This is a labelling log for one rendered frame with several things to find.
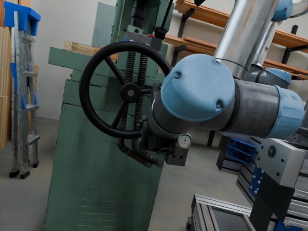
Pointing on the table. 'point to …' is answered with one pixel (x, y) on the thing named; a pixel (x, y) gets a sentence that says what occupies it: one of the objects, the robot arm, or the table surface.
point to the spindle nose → (138, 13)
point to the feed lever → (159, 33)
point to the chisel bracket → (134, 29)
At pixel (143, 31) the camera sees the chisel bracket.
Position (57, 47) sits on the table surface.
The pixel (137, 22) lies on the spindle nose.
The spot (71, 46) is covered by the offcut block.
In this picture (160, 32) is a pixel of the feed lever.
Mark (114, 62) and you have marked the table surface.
